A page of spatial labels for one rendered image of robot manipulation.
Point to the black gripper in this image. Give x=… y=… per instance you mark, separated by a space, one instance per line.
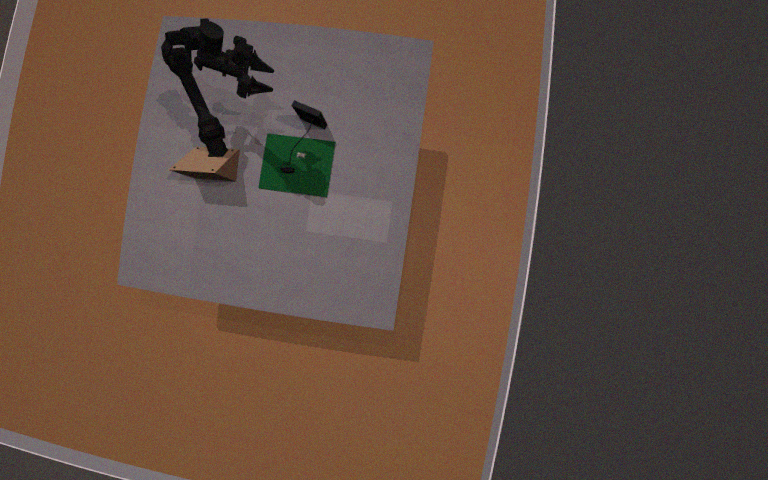
x=245 y=83

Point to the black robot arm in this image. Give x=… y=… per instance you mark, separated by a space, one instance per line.
x=207 y=39

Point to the green circuit board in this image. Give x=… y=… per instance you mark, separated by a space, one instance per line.
x=311 y=158

